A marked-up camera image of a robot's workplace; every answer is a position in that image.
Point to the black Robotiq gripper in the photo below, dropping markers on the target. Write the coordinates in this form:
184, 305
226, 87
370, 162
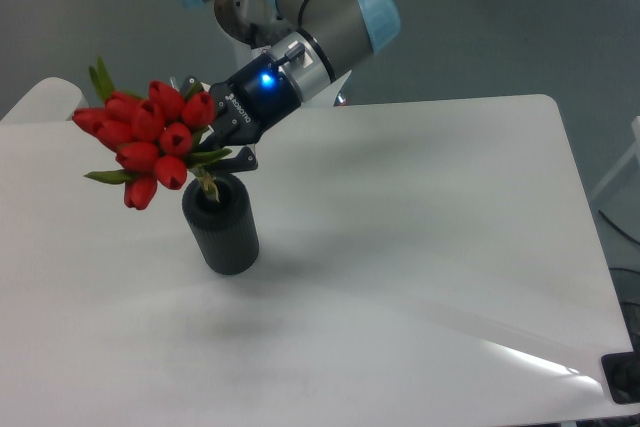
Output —
248, 103

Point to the red tulip bouquet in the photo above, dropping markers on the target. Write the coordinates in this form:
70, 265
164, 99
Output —
156, 139

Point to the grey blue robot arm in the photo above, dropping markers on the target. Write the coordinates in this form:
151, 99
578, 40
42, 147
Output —
328, 39

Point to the dark grey ribbed vase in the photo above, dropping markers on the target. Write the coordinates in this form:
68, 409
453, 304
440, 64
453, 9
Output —
224, 230

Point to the white chair back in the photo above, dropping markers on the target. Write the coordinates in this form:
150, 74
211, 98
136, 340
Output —
51, 100

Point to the black device at table edge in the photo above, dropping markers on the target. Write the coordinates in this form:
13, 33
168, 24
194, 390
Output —
622, 376

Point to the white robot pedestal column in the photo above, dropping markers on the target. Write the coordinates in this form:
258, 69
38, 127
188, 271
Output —
250, 54

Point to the white furniture frame right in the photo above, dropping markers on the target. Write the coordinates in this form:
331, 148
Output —
620, 172

